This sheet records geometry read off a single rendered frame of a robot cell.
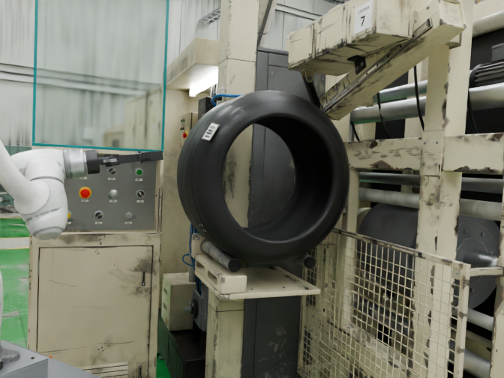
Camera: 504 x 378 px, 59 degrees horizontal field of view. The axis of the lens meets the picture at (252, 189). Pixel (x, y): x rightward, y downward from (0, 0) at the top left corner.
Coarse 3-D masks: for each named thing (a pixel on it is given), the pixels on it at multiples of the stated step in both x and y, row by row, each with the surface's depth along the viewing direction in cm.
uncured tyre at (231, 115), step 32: (256, 96) 147; (288, 96) 151; (192, 128) 160; (224, 128) 141; (288, 128) 179; (320, 128) 153; (192, 160) 143; (224, 160) 141; (320, 160) 179; (192, 192) 143; (320, 192) 179; (192, 224) 163; (224, 224) 143; (288, 224) 182; (320, 224) 155; (256, 256) 150; (288, 256) 154
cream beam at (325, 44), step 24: (360, 0) 140; (384, 0) 132; (408, 0) 135; (312, 24) 168; (336, 24) 152; (384, 24) 133; (408, 24) 136; (312, 48) 168; (336, 48) 153; (360, 48) 150; (384, 48) 148; (336, 72) 189
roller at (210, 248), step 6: (204, 246) 176; (210, 246) 170; (216, 246) 168; (210, 252) 167; (216, 252) 161; (222, 252) 158; (216, 258) 160; (222, 258) 154; (228, 258) 150; (234, 258) 148; (222, 264) 154; (228, 264) 147; (234, 264) 147; (240, 264) 148; (234, 270) 148
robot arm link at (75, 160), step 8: (64, 152) 134; (72, 152) 134; (80, 152) 135; (64, 160) 132; (72, 160) 133; (80, 160) 134; (72, 168) 133; (80, 168) 134; (72, 176) 135; (80, 176) 137
